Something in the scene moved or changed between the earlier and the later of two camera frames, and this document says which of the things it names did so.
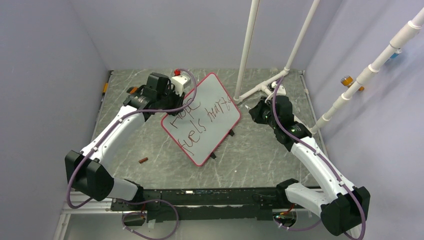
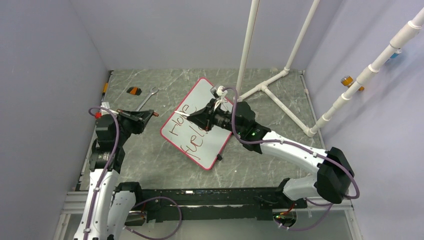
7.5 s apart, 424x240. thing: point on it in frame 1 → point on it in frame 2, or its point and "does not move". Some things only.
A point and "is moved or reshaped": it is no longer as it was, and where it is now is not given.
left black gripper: [179, 99] → [139, 119]
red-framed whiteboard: [199, 131] is moved or reshaped
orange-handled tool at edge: [104, 90] does not move
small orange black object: [133, 90] does not move
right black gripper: [256, 112] → [204, 118]
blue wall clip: [395, 54] does not move
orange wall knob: [348, 81] does not move
